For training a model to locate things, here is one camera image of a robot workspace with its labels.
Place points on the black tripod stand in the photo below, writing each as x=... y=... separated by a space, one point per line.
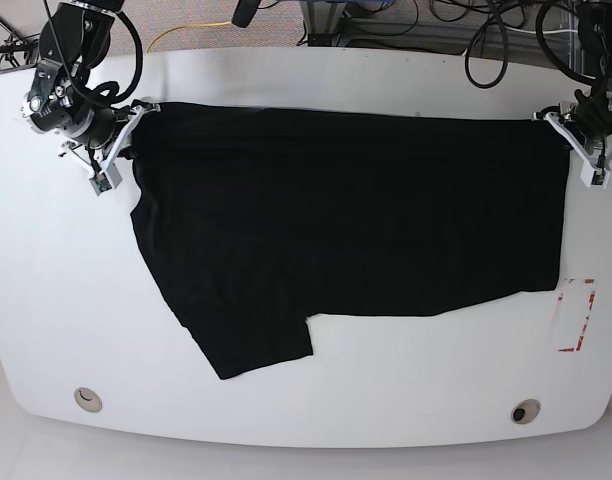
x=17 y=51

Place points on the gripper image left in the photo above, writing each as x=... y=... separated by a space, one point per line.
x=95 y=134

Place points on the table cable grommet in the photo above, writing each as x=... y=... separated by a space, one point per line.
x=88 y=400
x=526 y=411

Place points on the black cylinder on floor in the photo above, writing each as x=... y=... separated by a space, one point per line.
x=244 y=12

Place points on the right table cable grommet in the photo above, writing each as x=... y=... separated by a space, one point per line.
x=526 y=411

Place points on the left table cable grommet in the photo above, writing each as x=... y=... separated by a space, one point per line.
x=88 y=400

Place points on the aluminium frame base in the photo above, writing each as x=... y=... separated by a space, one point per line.
x=321 y=20

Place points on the black printed T-shirt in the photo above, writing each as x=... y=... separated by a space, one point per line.
x=253 y=220

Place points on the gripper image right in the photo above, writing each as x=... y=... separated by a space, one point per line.
x=585 y=123

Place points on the red tape rectangle marking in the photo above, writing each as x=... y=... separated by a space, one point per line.
x=572 y=313

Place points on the black cable loop floor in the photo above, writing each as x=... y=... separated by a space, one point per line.
x=504 y=23

